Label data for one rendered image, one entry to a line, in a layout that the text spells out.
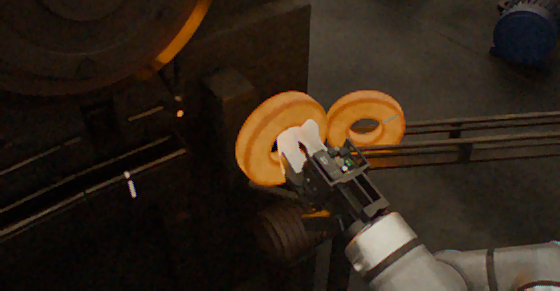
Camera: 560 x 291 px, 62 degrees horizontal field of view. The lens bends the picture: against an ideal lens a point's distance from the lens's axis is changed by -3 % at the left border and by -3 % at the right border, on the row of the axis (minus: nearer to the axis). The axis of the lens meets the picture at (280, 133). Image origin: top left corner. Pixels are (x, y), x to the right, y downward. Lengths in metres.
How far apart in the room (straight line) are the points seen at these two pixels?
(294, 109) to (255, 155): 0.09
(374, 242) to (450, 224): 1.19
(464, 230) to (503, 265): 1.08
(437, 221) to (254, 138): 1.18
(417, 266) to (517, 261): 0.15
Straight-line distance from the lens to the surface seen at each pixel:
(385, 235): 0.62
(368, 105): 0.93
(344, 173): 0.65
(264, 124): 0.69
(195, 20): 0.79
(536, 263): 0.70
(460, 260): 0.73
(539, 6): 2.64
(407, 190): 1.86
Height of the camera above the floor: 1.33
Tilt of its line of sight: 41 degrees down
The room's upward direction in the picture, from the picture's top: straight up
